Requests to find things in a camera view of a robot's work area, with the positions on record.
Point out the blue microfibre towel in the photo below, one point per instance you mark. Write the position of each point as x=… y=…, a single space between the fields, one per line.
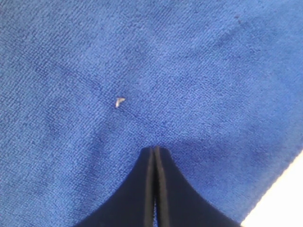
x=217 y=82

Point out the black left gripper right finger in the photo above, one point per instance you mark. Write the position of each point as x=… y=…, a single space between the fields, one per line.
x=177 y=202

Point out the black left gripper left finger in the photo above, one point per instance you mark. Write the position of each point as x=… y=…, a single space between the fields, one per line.
x=132 y=204

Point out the small white lint speck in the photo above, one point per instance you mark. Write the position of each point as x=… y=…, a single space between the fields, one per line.
x=119 y=100

